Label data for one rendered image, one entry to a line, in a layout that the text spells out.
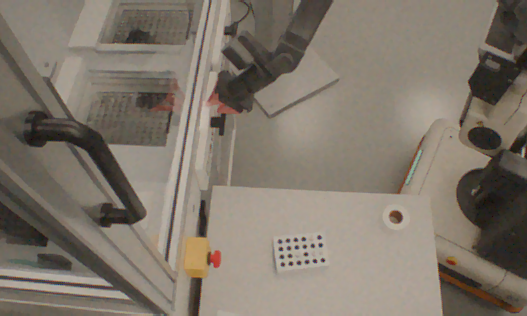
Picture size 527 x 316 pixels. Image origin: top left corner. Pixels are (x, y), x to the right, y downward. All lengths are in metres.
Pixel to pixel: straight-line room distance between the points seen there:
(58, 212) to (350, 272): 0.81
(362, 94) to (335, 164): 0.46
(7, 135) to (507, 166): 1.26
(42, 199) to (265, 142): 1.78
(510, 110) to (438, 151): 0.64
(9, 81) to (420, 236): 1.01
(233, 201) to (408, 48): 1.76
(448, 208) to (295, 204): 0.83
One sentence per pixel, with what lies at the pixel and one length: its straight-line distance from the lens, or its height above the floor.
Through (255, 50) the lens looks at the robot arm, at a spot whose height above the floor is 1.11.
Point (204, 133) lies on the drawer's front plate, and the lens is 1.02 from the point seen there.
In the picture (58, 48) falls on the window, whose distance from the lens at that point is 0.40.
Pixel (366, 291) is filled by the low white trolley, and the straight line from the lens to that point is 1.07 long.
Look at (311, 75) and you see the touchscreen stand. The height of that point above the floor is 0.03.
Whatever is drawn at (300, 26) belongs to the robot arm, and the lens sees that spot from 0.88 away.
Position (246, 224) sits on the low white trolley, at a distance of 1.09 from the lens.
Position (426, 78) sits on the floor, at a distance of 2.51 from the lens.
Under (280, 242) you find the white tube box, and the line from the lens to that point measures 1.06.
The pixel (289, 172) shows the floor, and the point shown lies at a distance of 2.01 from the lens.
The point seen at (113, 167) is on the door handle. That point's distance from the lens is 0.35.
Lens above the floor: 1.78
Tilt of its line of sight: 62 degrees down
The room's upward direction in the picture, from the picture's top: 2 degrees clockwise
